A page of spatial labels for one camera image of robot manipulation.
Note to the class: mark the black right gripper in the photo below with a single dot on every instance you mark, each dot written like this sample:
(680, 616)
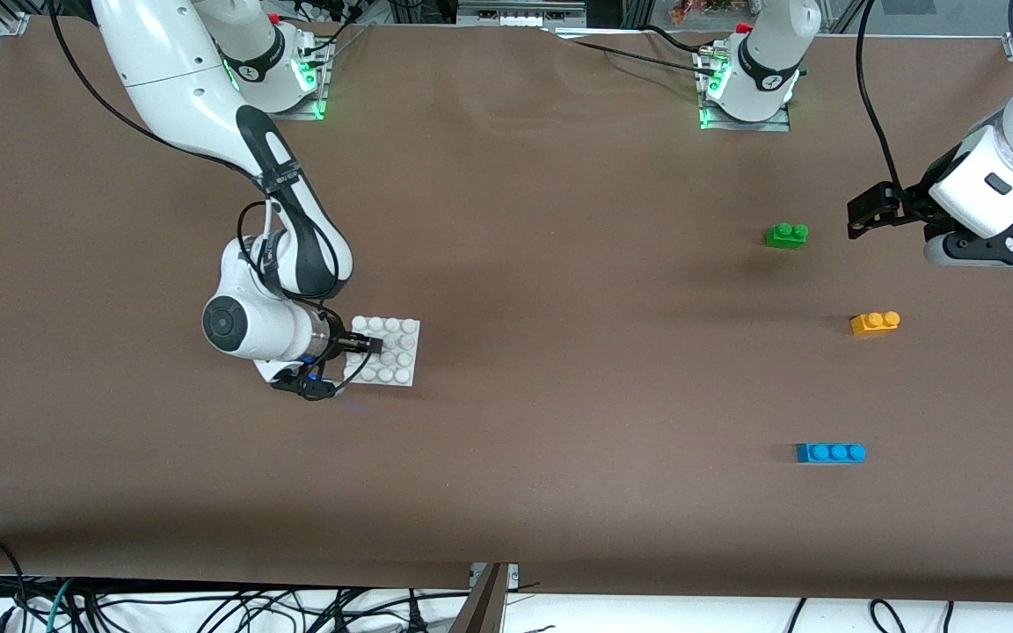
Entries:
(345, 341)

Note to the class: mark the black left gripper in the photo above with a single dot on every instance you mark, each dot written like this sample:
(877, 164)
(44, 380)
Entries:
(914, 200)

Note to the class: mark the white studded base plate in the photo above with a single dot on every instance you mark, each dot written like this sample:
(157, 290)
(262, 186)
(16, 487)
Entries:
(401, 352)

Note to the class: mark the yellow two-stud block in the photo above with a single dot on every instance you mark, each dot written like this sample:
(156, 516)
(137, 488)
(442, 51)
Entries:
(874, 324)

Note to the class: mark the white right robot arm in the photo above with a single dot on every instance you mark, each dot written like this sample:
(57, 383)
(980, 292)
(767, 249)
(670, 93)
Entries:
(163, 70)

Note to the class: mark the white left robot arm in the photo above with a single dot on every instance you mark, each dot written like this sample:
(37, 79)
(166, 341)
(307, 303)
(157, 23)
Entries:
(770, 61)

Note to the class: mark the green two-stud block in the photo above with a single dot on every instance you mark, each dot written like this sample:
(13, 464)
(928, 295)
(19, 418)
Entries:
(786, 236)

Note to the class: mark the blue three-stud block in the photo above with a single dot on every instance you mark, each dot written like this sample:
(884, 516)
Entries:
(830, 453)

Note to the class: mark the brown table cover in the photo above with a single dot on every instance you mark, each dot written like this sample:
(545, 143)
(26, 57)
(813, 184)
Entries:
(506, 220)

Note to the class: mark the dark table support beam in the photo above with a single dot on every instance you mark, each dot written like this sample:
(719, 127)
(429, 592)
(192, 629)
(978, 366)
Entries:
(482, 608)

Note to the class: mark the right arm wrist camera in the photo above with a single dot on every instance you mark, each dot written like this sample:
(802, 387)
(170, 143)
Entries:
(313, 385)

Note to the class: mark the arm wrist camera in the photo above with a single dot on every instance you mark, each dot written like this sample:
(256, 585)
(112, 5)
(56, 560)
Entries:
(313, 385)
(981, 249)

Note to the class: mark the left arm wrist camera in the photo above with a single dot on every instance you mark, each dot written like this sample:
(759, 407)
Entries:
(981, 249)

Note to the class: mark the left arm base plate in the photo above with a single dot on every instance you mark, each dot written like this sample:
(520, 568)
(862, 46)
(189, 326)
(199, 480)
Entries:
(779, 126)

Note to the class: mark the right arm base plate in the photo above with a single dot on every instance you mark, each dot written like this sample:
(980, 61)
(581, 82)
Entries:
(317, 105)

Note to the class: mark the silver table edge bracket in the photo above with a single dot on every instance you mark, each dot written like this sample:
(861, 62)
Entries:
(476, 573)

